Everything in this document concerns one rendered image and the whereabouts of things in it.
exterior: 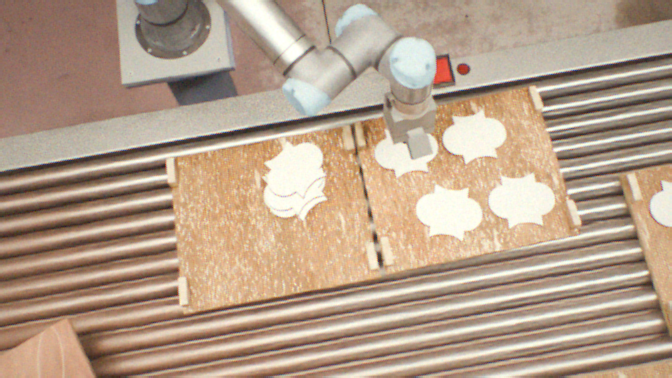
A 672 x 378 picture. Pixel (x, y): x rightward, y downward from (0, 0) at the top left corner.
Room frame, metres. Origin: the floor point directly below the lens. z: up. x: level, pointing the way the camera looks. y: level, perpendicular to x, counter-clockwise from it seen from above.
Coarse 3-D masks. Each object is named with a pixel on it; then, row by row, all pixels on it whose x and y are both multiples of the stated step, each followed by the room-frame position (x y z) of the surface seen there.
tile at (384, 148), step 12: (384, 144) 0.62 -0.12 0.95; (396, 144) 0.61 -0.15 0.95; (432, 144) 0.60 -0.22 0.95; (384, 156) 0.59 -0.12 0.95; (396, 156) 0.58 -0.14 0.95; (408, 156) 0.58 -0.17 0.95; (432, 156) 0.57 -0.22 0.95; (384, 168) 0.56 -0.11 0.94; (396, 168) 0.56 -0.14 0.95; (408, 168) 0.55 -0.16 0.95; (420, 168) 0.55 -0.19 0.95
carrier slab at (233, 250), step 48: (336, 144) 0.64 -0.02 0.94; (192, 192) 0.59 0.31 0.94; (240, 192) 0.57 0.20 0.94; (336, 192) 0.53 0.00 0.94; (192, 240) 0.48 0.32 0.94; (240, 240) 0.46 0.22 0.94; (288, 240) 0.44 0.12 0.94; (336, 240) 0.42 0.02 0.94; (192, 288) 0.38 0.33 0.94; (240, 288) 0.36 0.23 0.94; (288, 288) 0.34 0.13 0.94
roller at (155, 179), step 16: (656, 80) 0.67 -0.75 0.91; (576, 96) 0.66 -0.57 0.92; (592, 96) 0.65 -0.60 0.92; (608, 96) 0.65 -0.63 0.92; (624, 96) 0.64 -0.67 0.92; (640, 96) 0.63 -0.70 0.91; (656, 96) 0.63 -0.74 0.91; (544, 112) 0.64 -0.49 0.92; (560, 112) 0.63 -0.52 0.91; (576, 112) 0.63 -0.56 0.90; (128, 176) 0.66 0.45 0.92; (144, 176) 0.65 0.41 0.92; (160, 176) 0.65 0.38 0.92; (32, 192) 0.66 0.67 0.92; (48, 192) 0.66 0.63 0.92; (64, 192) 0.65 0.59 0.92; (80, 192) 0.64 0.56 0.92; (96, 192) 0.64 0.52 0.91; (112, 192) 0.63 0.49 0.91; (128, 192) 0.63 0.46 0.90; (0, 208) 0.64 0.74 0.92; (16, 208) 0.63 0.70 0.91; (32, 208) 0.63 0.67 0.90
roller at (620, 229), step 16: (592, 224) 0.37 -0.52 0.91; (608, 224) 0.36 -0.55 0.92; (624, 224) 0.35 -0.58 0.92; (560, 240) 0.34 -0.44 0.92; (576, 240) 0.34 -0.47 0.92; (592, 240) 0.33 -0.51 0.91; (608, 240) 0.33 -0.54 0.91; (480, 256) 0.34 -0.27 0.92; (496, 256) 0.34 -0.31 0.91; (512, 256) 0.33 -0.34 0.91; (384, 272) 0.34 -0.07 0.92; (416, 272) 0.33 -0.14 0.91; (432, 272) 0.33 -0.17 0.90; (336, 288) 0.33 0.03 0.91; (144, 304) 0.37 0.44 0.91; (160, 304) 0.36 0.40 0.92; (176, 304) 0.35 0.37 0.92; (80, 320) 0.36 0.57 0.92; (96, 320) 0.35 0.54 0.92; (112, 320) 0.34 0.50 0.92; (128, 320) 0.34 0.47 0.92; (144, 320) 0.33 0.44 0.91; (160, 320) 0.33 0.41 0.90; (0, 336) 0.35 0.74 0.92; (16, 336) 0.35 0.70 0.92; (32, 336) 0.34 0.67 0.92
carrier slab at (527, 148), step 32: (512, 96) 0.68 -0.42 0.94; (384, 128) 0.66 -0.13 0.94; (512, 128) 0.60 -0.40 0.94; (544, 128) 0.59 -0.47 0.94; (448, 160) 0.56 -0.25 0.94; (480, 160) 0.54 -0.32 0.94; (512, 160) 0.53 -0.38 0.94; (544, 160) 0.52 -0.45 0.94; (384, 192) 0.51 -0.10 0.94; (416, 192) 0.50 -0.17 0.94; (480, 192) 0.47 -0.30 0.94; (384, 224) 0.44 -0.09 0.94; (416, 224) 0.43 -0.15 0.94; (480, 224) 0.40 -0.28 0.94; (544, 224) 0.38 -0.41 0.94; (416, 256) 0.36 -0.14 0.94; (448, 256) 0.35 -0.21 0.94
